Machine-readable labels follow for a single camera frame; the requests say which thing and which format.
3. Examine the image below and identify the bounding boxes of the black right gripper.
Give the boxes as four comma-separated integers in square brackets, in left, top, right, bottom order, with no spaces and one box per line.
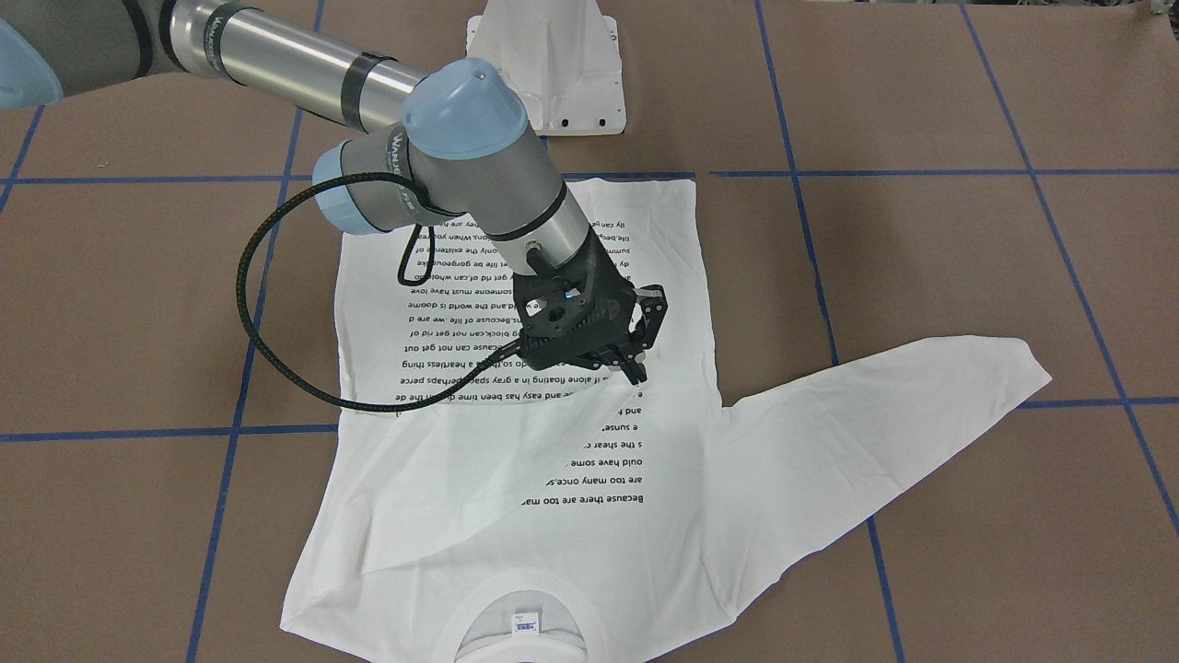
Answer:
[513,247,667,385]

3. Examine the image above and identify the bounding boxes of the white long-sleeve printed shirt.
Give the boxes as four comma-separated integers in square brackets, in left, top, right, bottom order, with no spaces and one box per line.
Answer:
[279,180,1050,662]

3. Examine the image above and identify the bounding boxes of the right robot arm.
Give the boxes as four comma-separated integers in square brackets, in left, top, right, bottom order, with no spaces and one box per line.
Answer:
[4,1,667,383]

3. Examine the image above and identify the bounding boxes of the black braided cable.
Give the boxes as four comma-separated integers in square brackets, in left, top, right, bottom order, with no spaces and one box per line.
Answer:
[236,175,535,413]

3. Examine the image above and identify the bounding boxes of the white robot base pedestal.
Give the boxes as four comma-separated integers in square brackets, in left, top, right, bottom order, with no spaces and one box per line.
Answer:
[466,1,627,137]

